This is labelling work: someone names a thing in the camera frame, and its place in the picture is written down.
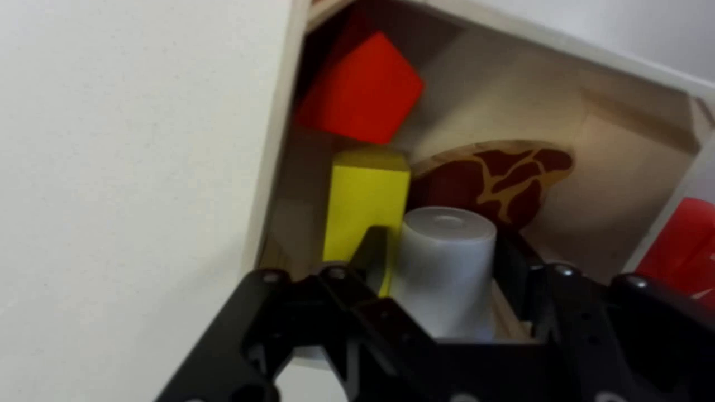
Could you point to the light wooden box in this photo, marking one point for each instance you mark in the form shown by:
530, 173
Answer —
522, 97

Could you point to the yellow toy block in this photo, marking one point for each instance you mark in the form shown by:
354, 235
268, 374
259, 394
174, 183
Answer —
364, 201

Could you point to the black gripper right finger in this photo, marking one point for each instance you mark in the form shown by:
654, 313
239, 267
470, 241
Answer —
596, 336

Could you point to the white coffee pod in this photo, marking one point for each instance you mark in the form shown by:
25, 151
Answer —
446, 268

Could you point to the red toy piece outside box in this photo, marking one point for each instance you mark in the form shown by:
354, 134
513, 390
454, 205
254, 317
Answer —
684, 248

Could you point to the brown patterned toy steak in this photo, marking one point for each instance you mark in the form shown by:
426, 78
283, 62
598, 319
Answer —
499, 179

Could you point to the red toy block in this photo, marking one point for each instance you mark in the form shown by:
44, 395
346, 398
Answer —
362, 89

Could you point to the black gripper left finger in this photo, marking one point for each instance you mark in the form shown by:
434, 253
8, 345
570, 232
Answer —
298, 336

